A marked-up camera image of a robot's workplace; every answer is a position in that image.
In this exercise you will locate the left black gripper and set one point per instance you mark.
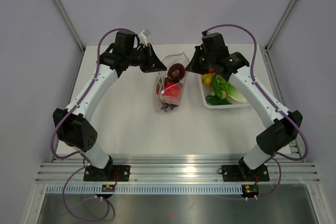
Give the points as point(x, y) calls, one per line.
point(153, 63)

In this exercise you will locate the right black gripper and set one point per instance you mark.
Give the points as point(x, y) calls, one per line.
point(193, 66)

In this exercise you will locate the dark red apple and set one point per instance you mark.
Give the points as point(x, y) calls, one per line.
point(176, 72)

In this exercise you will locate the white plastic basket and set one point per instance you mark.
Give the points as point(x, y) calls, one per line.
point(234, 60)

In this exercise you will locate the clear zip top bag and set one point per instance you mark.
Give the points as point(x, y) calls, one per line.
point(168, 61)

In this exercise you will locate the purple grape bunch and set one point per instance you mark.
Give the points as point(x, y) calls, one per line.
point(167, 106)

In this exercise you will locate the strawberry bunch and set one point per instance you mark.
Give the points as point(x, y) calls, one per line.
point(163, 84)

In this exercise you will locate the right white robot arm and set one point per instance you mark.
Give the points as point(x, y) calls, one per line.
point(281, 125)

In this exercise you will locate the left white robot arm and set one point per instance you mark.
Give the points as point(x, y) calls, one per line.
point(72, 124)

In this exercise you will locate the small orange yellow fruit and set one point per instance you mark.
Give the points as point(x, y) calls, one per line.
point(207, 79)

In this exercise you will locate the green pepper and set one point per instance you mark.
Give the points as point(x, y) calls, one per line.
point(217, 90)

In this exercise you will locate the green cucumber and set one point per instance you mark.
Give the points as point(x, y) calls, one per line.
point(214, 101)

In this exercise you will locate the white garlic bulb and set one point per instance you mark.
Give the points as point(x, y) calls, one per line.
point(223, 96)

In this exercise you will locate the white bun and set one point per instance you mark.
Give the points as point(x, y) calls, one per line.
point(233, 95)

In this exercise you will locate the left small circuit board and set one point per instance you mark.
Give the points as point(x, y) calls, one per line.
point(108, 188)

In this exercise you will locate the small circuit board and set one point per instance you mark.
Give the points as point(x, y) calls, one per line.
point(250, 190)
point(108, 188)

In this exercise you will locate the right small circuit board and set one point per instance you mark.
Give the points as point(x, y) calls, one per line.
point(250, 190)

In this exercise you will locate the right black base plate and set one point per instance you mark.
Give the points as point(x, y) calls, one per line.
point(231, 173)

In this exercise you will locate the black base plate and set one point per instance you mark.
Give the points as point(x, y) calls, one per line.
point(123, 172)
point(231, 173)

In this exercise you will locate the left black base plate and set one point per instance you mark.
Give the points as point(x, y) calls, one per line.
point(123, 172)

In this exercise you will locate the left aluminium frame post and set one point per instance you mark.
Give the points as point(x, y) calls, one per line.
point(68, 23)

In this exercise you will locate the aluminium frame post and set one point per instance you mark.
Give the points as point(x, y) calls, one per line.
point(290, 7)
point(68, 23)

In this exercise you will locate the right aluminium frame post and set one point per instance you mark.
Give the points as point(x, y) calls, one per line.
point(290, 7)

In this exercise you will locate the aluminium mounting rail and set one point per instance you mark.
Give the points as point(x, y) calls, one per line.
point(178, 169)

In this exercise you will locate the white slotted cable duct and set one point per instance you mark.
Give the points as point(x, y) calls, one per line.
point(129, 189)

